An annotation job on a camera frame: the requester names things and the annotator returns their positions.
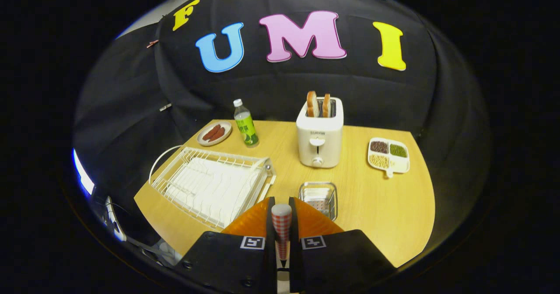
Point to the red sausage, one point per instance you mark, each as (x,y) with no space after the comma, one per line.
(211,132)
(217,134)

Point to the small red clip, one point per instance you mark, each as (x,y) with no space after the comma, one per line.
(152,43)

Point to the black backdrop cloth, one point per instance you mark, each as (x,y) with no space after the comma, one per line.
(415,101)

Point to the green beans pile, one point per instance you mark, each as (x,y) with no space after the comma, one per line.
(398,150)

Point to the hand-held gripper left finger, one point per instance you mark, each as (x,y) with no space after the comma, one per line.
(227,263)

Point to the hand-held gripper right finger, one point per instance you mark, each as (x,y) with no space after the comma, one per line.
(341,263)

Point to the green label drink bottle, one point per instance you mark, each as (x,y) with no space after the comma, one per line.
(246,127)

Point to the small white tag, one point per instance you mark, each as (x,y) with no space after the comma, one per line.
(165,107)

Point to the yellow soybeans pile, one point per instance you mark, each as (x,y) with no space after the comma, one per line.
(379,161)

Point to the dark red beans pile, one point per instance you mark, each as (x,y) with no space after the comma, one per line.
(379,147)

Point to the white toaster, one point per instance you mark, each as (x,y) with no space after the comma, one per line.
(319,132)

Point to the white divided tray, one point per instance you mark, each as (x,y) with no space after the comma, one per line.
(400,165)

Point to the small beige plate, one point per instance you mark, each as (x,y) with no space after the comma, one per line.
(227,125)

